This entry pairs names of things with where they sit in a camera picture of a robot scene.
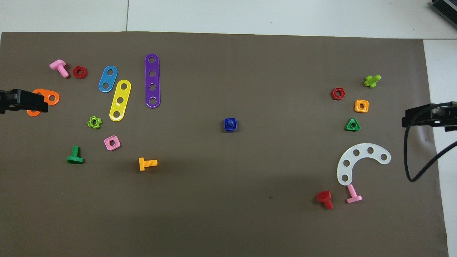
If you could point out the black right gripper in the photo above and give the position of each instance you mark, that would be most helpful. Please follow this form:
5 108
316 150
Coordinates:
444 114

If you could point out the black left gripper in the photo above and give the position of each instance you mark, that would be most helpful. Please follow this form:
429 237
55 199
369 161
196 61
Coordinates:
8 97

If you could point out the blue triangular-head plastic screw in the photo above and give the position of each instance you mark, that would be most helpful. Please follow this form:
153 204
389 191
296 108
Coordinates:
231 123

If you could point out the blue square plastic nut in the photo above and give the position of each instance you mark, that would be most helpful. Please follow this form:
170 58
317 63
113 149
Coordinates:
226 127

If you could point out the orange angled three-hole plate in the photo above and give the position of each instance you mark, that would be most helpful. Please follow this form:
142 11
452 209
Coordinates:
57 101

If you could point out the pink plastic screw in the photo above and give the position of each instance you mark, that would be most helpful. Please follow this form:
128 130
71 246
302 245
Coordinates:
57 65
354 198

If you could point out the red hexagonal plastic nut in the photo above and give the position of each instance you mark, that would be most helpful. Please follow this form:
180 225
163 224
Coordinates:
75 72
333 94

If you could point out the dark green plastic screw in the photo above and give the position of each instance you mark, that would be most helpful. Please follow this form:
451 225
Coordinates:
75 151

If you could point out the lime green cross nut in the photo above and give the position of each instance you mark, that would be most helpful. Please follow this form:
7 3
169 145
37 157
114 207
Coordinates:
90 124

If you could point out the lime green cross-head screw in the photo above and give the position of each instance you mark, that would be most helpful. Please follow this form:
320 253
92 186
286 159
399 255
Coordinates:
371 82

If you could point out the white curved five-hole plate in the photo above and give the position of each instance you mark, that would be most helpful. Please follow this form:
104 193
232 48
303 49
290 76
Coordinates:
363 150

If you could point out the orange square plastic nut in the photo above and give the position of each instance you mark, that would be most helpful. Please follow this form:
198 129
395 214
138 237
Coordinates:
357 110

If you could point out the green triangular plastic nut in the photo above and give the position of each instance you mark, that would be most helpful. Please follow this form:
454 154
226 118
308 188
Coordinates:
348 128

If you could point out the blue two-hole plastic plate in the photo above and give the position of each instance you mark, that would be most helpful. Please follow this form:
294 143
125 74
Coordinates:
108 79

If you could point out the yellow three-hole plastic plate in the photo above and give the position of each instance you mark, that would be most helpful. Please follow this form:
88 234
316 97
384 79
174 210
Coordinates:
122 93

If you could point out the pink square plastic nut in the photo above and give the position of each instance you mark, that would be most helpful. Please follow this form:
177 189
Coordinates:
116 146

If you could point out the dark grey ribbed device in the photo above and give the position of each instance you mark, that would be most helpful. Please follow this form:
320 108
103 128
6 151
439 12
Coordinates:
446 7

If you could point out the red plastic screw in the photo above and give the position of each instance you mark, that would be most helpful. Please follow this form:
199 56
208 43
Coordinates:
323 196

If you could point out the purple four-hole plastic plate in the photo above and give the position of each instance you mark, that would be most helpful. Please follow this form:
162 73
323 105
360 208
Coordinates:
152 66

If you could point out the yellow-orange plastic screw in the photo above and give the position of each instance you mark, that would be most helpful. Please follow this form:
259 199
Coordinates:
150 163

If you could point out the brown table mat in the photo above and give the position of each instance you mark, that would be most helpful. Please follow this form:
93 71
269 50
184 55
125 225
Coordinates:
228 196

